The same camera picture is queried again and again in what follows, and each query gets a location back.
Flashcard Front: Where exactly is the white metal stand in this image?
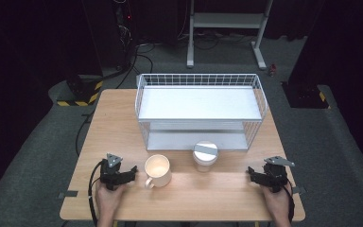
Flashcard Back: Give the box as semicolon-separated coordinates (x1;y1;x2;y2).
185;0;274;71

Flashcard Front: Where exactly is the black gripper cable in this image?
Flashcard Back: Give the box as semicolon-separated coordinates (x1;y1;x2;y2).
87;160;106;227
283;180;296;223

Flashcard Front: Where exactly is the tangle of floor cables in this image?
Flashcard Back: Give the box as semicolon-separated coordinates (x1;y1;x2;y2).
176;29;257;51

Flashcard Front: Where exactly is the thin black floor cable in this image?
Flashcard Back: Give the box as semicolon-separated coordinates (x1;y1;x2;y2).
75;111;96;157

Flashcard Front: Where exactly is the white paper cup with lid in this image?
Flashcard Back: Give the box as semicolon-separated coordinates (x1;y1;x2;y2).
192;140;219;173

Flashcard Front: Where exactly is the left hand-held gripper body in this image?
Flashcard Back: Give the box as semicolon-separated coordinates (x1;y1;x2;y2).
99;152;130;192

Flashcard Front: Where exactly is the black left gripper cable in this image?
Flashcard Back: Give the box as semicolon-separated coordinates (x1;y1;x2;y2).
87;160;106;227

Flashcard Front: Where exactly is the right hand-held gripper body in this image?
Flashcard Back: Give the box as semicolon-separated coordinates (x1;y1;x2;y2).
262;156;296;194

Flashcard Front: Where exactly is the dark equipment rack with wires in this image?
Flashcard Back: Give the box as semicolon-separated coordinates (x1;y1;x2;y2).
112;0;140;71

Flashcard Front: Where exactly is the white wire shelf rack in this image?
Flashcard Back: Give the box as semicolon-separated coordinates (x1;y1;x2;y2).
134;73;268;152

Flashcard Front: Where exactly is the black base with yellow stripes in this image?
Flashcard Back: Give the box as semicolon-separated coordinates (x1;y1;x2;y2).
56;73;104;108
281;80;332;110

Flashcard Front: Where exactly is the cream ceramic mug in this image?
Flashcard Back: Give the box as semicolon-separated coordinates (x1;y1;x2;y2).
144;153;173;190

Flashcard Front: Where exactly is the person's left hand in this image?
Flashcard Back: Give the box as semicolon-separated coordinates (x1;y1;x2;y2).
95;181;128;222

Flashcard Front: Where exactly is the person's right hand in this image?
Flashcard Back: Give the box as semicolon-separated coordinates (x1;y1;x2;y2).
260;184;293;223

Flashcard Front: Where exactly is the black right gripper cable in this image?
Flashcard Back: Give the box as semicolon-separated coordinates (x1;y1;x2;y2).
283;180;296;223

